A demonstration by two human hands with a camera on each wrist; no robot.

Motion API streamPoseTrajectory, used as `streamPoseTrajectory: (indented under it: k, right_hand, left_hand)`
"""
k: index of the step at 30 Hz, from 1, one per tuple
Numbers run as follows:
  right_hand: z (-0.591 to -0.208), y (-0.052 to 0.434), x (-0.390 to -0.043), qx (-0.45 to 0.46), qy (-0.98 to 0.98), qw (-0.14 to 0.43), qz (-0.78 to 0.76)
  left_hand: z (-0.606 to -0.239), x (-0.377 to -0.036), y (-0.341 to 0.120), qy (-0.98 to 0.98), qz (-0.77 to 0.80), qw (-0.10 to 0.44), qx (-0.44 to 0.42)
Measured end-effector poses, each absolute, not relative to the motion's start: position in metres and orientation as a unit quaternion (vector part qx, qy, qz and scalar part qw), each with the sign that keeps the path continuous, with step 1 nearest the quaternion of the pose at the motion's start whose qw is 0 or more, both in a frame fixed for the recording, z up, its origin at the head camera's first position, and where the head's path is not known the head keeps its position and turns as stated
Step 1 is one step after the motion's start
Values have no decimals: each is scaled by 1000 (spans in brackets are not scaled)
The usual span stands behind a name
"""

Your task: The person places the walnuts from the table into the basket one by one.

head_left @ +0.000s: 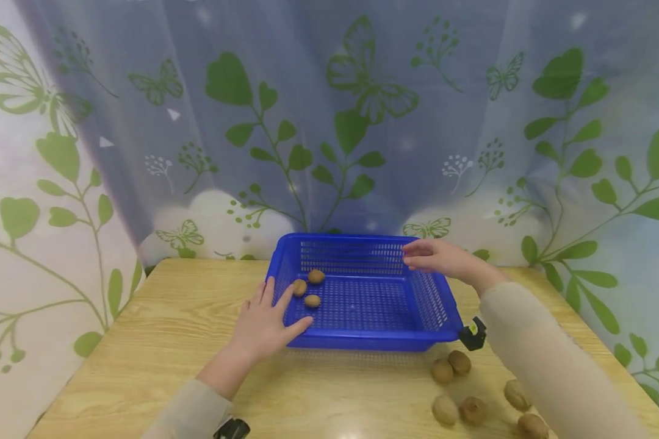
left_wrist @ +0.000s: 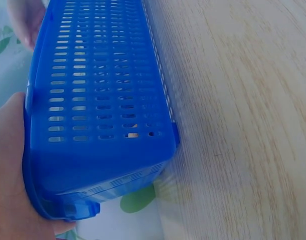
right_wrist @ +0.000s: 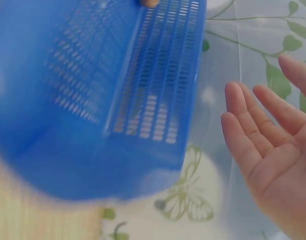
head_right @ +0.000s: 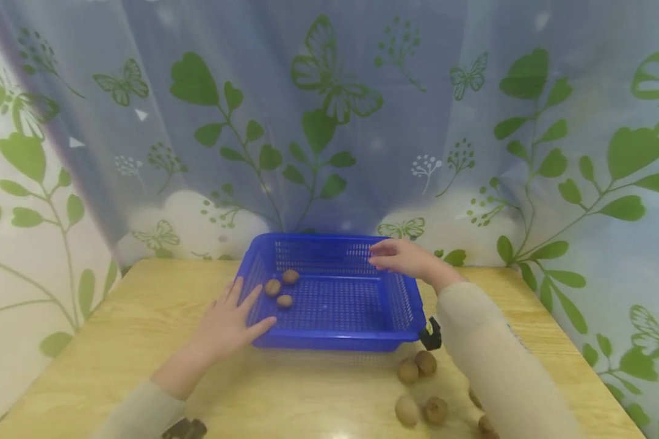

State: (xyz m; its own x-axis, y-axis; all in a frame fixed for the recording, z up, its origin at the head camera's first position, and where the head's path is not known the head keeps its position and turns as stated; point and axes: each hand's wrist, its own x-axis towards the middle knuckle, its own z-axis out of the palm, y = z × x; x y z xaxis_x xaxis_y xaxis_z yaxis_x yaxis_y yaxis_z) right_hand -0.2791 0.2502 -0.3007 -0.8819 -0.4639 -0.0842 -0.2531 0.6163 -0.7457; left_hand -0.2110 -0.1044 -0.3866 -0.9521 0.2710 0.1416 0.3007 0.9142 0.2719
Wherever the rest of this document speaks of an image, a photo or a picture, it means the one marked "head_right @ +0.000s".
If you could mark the person's right hand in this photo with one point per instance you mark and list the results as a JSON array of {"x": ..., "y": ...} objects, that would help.
[{"x": 409, "y": 259}]

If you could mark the person's left hand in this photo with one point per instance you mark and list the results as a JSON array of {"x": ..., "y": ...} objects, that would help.
[{"x": 225, "y": 326}]

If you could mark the person's left fingers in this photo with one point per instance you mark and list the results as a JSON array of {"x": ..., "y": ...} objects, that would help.
[{"x": 232, "y": 292}]

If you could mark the person's right fingers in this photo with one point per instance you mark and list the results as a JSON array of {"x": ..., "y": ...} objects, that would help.
[{"x": 384, "y": 246}]

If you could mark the person's right thumb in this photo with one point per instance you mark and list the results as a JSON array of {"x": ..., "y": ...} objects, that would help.
[{"x": 383, "y": 263}]

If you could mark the person's left index finger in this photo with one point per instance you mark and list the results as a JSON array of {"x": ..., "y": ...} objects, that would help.
[{"x": 252, "y": 299}]

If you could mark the person's left thumb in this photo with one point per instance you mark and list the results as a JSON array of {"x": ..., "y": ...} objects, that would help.
[{"x": 263, "y": 328}]

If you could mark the blue plastic mesh basket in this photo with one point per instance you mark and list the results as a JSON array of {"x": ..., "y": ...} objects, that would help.
[{"x": 335, "y": 305}]

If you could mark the person's right forearm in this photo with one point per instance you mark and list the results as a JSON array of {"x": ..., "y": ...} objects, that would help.
[{"x": 500, "y": 360}]

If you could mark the person's left forearm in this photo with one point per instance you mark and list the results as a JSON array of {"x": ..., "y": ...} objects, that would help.
[{"x": 159, "y": 396}]

